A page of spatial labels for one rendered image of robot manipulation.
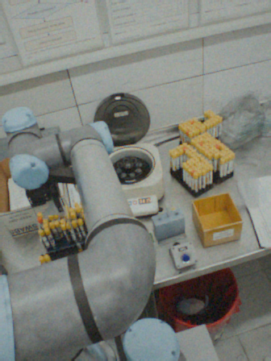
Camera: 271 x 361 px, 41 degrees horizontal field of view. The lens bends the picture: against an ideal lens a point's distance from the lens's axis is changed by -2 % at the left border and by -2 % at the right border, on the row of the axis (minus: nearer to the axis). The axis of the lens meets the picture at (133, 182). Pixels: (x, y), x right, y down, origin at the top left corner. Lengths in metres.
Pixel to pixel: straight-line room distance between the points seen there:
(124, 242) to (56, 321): 0.13
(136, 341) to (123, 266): 0.41
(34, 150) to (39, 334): 0.42
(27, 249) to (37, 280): 0.92
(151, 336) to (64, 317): 0.42
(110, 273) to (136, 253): 0.05
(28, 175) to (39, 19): 0.67
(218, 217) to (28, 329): 0.98
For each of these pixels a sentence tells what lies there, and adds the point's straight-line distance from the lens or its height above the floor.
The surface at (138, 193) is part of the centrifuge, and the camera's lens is 1.32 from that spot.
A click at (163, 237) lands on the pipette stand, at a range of 1.26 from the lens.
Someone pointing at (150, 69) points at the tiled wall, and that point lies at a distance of 1.46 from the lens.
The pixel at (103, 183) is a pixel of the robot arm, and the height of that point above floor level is 1.51.
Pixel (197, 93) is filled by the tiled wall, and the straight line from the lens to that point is 1.60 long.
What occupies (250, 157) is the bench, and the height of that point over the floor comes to 0.88.
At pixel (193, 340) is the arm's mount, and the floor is 0.92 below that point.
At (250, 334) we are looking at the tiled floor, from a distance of 2.09.
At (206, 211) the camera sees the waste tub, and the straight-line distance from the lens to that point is 1.32.
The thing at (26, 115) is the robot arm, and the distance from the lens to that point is 0.84.
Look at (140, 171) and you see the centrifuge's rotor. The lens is 1.36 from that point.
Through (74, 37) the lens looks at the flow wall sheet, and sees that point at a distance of 1.34.
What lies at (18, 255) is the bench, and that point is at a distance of 1.38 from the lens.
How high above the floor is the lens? 1.93
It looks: 46 degrees down
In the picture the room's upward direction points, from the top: 10 degrees counter-clockwise
